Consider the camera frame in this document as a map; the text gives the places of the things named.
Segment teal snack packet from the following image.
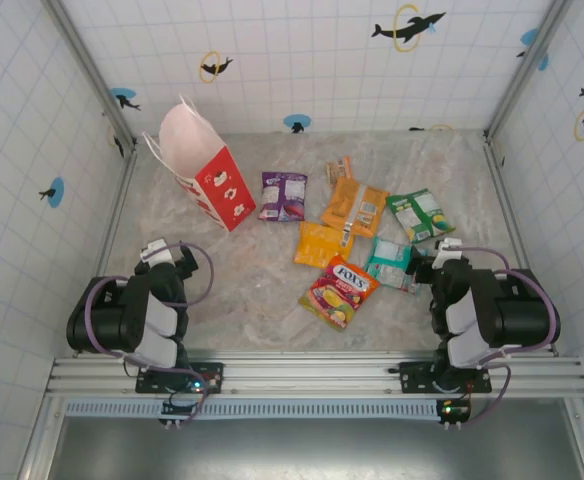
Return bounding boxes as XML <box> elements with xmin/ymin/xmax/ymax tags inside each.
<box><xmin>363</xmin><ymin>236</ymin><xmax>423</xmax><ymax>295</ymax></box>

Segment red and white paper bag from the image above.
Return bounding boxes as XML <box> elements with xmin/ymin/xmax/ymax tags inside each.
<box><xmin>141</xmin><ymin>93</ymin><xmax>258</xmax><ymax>234</ymax></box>

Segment purple snack packet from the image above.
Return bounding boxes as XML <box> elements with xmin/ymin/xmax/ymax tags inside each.
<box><xmin>257</xmin><ymin>171</ymin><xmax>309</xmax><ymax>223</ymax></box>

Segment green snack packet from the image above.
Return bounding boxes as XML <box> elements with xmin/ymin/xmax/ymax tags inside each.
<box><xmin>385</xmin><ymin>187</ymin><xmax>457</xmax><ymax>245</ymax></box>

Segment Fox's fruit candy packet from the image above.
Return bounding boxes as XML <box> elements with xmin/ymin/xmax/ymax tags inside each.
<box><xmin>297</xmin><ymin>252</ymin><xmax>382</xmax><ymax>333</ymax></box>

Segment orange snack packet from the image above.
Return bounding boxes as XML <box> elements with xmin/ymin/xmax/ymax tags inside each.
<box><xmin>320</xmin><ymin>175</ymin><xmax>391</xmax><ymax>239</ymax></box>

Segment yellow snack packet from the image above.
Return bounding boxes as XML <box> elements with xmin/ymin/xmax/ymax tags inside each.
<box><xmin>293</xmin><ymin>220</ymin><xmax>357</xmax><ymax>270</ymax></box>

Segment small orange sachet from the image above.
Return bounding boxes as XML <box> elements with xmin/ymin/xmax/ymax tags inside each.
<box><xmin>325</xmin><ymin>155</ymin><xmax>354</xmax><ymax>182</ymax></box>

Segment dolphin blue oval sticker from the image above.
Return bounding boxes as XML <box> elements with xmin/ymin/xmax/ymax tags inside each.
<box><xmin>109</xmin><ymin>87</ymin><xmax>142</xmax><ymax>112</ymax></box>
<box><xmin>515</xmin><ymin>27</ymin><xmax>551</xmax><ymax>72</ymax></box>
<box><xmin>38</xmin><ymin>176</ymin><xmax>67</xmax><ymax>209</ymax></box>
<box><xmin>282</xmin><ymin>113</ymin><xmax>313</xmax><ymax>135</ymax></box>

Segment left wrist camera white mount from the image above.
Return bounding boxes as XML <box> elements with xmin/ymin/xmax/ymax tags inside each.
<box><xmin>139</xmin><ymin>238</ymin><xmax>181</xmax><ymax>264</ymax></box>

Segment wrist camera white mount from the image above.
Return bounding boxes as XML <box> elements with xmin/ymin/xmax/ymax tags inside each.
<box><xmin>139</xmin><ymin>238</ymin><xmax>181</xmax><ymax>264</ymax></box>
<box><xmin>432</xmin><ymin>237</ymin><xmax>463</xmax><ymax>269</ymax></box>

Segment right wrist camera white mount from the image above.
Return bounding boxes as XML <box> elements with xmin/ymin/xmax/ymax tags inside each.
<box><xmin>432</xmin><ymin>237</ymin><xmax>463</xmax><ymax>269</ymax></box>

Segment aluminium side rail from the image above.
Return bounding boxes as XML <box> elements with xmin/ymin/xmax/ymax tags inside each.
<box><xmin>482</xmin><ymin>130</ymin><xmax>559</xmax><ymax>357</ymax></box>
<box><xmin>94</xmin><ymin>149</ymin><xmax>139</xmax><ymax>281</ymax></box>

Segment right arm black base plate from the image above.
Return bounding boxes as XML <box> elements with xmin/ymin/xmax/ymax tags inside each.
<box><xmin>398</xmin><ymin>360</ymin><xmax>493</xmax><ymax>395</ymax></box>

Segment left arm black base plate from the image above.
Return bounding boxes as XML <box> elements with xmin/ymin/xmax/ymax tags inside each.
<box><xmin>135</xmin><ymin>360</ymin><xmax>226</xmax><ymax>396</ymax></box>

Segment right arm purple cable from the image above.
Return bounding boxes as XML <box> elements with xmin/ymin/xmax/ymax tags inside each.
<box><xmin>451</xmin><ymin>244</ymin><xmax>562</xmax><ymax>426</ymax></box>

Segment aluminium mounting rail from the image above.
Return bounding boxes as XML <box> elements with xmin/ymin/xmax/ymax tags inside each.
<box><xmin>45</xmin><ymin>351</ymin><xmax>584</xmax><ymax>400</ymax></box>

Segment white slotted cable duct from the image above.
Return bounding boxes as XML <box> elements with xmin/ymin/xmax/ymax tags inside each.
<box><xmin>64</xmin><ymin>398</ymin><xmax>446</xmax><ymax>420</ymax></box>

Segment aluminium corner post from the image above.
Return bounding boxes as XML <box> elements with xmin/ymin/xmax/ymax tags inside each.
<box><xmin>41</xmin><ymin>0</ymin><xmax>138</xmax><ymax>154</ymax></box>
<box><xmin>486</xmin><ymin>0</ymin><xmax>573</xmax><ymax>139</ymax></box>

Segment large dolphin yellow ring sticker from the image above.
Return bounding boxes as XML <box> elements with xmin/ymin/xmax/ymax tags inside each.
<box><xmin>370</xmin><ymin>3</ymin><xmax>447</xmax><ymax>54</ymax></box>

